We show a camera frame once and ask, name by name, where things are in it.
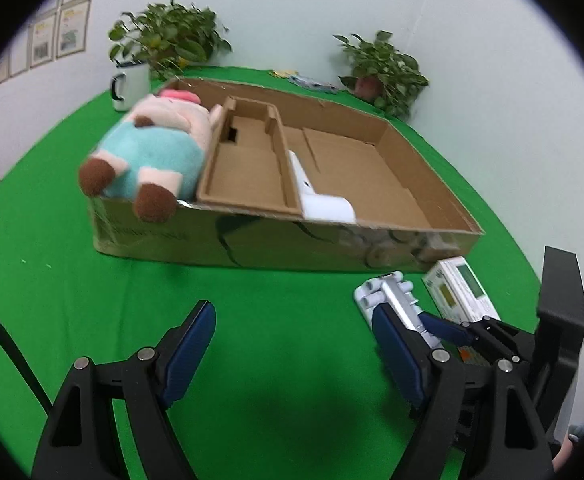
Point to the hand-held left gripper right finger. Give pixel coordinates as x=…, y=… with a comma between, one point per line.
x=402, y=355

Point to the leafy plant in red pot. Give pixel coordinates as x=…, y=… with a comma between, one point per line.
x=382, y=70

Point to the leafy plant in white mug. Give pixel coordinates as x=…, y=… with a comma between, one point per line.
x=171, y=35

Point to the white plastic device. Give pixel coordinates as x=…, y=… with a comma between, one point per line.
x=327, y=207

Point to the yellow cloth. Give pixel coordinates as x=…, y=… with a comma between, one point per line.
x=284, y=73

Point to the person's right hand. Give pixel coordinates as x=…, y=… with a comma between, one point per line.
x=567, y=447

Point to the pink plush pig toy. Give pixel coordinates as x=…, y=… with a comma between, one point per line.
x=146, y=145

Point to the large shallow cardboard box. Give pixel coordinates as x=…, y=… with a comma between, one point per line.
x=362, y=175

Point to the white toy with cylinders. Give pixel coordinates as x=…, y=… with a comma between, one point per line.
x=397, y=295

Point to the patterned tissue packet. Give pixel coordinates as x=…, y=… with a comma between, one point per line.
x=314, y=83

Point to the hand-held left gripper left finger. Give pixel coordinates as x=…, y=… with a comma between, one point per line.
x=186, y=355

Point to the wall of framed certificates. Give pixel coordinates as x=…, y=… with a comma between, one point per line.
x=71, y=30

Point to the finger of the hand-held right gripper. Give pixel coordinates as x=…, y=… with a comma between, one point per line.
x=444, y=327
x=504, y=335

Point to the green tablecloth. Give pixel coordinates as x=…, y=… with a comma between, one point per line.
x=272, y=360

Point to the green and white medicine box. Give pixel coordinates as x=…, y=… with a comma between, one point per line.
x=459, y=285

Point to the long brown cardboard box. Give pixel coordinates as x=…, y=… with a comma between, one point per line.
x=242, y=175

